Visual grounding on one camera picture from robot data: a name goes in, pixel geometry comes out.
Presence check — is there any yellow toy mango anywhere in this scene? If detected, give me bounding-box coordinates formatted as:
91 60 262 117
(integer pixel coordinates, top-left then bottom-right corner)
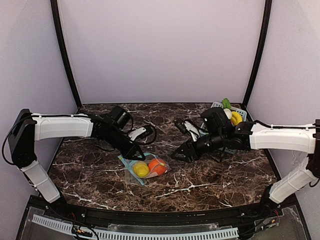
132 161 150 178

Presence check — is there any clear zip bag blue zipper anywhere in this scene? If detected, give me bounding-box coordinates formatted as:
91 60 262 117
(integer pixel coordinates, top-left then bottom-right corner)
118 152 169 180

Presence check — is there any orange toy fruit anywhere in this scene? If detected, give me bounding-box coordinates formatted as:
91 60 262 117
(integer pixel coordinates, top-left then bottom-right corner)
148 158 167 176

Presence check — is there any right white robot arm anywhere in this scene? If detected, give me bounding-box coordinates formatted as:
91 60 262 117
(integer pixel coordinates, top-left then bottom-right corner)
171 107 320 214

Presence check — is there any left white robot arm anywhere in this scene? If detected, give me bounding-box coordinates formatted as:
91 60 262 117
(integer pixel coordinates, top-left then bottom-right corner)
1 105 145 204

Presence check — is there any light blue perforated basket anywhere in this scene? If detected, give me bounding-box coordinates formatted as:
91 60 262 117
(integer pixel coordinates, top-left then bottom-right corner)
209 101 248 155

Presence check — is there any yellow toy banana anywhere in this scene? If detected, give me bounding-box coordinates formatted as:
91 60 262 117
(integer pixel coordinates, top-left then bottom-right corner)
230 111 243 126

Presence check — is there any white toy radish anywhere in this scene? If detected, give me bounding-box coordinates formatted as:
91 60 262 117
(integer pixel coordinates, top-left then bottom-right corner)
223 108 233 120

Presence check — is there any green toy lettuce leaf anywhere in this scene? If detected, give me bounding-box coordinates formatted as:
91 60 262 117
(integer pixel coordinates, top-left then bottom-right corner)
221 98 232 110

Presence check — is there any black front rail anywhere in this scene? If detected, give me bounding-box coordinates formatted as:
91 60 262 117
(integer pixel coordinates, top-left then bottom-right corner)
52 203 272 227

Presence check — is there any white slotted cable duct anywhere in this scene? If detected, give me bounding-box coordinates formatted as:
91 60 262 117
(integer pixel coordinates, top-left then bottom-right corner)
32 213 240 240

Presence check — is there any left black frame post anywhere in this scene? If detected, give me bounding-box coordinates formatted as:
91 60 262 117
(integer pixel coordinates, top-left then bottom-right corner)
50 0 83 110

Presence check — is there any black frame post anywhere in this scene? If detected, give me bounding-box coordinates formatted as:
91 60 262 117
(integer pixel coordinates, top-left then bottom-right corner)
50 0 83 110
242 0 273 108

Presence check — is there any right black frame post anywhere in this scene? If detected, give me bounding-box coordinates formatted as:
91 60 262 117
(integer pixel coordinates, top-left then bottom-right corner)
242 0 273 108

